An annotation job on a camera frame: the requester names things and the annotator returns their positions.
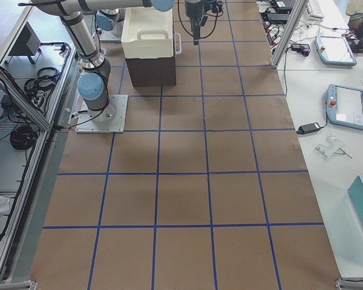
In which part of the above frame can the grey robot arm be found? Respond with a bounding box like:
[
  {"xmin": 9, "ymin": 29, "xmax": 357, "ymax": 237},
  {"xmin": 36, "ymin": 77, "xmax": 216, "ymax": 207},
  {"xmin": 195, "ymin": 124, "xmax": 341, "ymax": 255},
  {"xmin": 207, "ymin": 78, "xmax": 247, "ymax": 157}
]
[
  {"xmin": 96, "ymin": 8, "xmax": 126, "ymax": 35},
  {"xmin": 18, "ymin": 1, "xmax": 179, "ymax": 121}
]

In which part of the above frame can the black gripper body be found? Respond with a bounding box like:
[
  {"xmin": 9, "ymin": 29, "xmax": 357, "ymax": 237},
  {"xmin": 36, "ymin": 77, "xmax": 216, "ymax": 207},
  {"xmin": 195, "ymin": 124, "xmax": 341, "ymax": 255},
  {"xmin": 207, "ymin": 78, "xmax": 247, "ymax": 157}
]
[{"xmin": 185, "ymin": 0, "xmax": 206, "ymax": 21}]

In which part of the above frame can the clear acrylic bracket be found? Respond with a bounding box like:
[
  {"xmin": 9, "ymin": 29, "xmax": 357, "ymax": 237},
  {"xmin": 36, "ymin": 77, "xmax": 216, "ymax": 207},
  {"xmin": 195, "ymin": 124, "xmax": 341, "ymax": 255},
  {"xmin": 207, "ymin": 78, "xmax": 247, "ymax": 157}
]
[{"xmin": 315, "ymin": 134, "xmax": 353, "ymax": 161}]

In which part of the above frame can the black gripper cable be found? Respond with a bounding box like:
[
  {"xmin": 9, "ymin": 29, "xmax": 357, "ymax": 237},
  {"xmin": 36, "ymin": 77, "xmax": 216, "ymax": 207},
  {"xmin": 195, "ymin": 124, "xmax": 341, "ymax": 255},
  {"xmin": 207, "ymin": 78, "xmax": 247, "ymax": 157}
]
[{"xmin": 177, "ymin": 0, "xmax": 226, "ymax": 40}]

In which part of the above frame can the far blue teach pendant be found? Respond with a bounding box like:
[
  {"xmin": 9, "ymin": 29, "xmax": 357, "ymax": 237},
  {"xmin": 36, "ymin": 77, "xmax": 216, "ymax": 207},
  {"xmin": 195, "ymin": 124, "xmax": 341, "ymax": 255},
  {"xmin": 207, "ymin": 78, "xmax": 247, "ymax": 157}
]
[{"xmin": 314, "ymin": 35, "xmax": 357, "ymax": 66}]

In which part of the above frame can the black power adapter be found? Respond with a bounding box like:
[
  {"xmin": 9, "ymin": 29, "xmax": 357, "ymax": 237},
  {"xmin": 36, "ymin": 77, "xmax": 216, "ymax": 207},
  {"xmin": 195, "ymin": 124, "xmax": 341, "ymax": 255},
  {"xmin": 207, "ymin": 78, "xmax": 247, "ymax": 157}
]
[{"xmin": 296, "ymin": 122, "xmax": 321, "ymax": 135}]

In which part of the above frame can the brown paper table mat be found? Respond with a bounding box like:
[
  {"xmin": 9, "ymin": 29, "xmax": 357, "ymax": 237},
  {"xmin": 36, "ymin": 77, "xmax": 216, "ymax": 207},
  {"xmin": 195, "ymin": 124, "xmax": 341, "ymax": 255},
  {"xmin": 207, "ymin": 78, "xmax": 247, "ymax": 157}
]
[{"xmin": 31, "ymin": 1, "xmax": 339, "ymax": 289}]

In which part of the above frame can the aluminium frame post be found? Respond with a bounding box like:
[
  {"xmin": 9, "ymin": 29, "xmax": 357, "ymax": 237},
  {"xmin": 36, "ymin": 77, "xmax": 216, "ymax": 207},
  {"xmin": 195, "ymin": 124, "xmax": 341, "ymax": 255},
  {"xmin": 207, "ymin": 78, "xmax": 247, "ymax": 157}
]
[{"xmin": 270, "ymin": 0, "xmax": 308, "ymax": 69}]

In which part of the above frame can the white plastic tray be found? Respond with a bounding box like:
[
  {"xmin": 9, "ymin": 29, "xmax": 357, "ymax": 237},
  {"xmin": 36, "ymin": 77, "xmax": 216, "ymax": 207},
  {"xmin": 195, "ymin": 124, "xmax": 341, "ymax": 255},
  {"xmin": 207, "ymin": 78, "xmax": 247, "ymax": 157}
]
[{"xmin": 121, "ymin": 7, "xmax": 174, "ymax": 59}]

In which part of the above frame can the black monitor on shelf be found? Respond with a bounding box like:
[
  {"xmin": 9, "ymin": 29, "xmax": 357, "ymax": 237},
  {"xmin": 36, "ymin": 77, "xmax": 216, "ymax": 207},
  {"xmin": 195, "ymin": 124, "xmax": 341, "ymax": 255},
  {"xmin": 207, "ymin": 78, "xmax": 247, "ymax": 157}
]
[{"xmin": 4, "ymin": 22, "xmax": 41, "ymax": 65}]

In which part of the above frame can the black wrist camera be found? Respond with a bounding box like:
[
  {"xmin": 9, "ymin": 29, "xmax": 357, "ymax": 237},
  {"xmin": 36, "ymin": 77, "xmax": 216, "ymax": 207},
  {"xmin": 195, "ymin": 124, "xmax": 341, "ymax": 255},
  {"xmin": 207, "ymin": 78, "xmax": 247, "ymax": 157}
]
[{"xmin": 204, "ymin": 0, "xmax": 223, "ymax": 16}]

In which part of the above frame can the blue teach pendant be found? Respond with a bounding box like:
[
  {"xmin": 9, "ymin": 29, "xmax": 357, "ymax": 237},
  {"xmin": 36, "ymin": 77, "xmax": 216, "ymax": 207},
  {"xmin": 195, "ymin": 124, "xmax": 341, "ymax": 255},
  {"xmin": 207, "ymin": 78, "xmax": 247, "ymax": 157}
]
[
  {"xmin": 314, "ymin": 35, "xmax": 357, "ymax": 66},
  {"xmin": 326, "ymin": 84, "xmax": 363, "ymax": 131}
]

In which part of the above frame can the near blue teach pendant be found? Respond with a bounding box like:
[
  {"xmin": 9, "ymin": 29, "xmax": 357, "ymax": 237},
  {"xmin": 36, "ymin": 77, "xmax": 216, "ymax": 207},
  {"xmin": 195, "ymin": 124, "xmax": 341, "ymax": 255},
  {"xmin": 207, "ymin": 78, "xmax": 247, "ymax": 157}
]
[{"xmin": 326, "ymin": 84, "xmax": 363, "ymax": 131}]

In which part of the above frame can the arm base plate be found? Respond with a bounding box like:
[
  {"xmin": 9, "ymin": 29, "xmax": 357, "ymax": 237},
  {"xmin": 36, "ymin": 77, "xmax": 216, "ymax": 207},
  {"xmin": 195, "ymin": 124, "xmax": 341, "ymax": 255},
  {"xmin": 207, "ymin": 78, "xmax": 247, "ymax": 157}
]
[
  {"xmin": 100, "ymin": 30, "xmax": 122, "ymax": 43},
  {"xmin": 75, "ymin": 95, "xmax": 128, "ymax": 134}
]

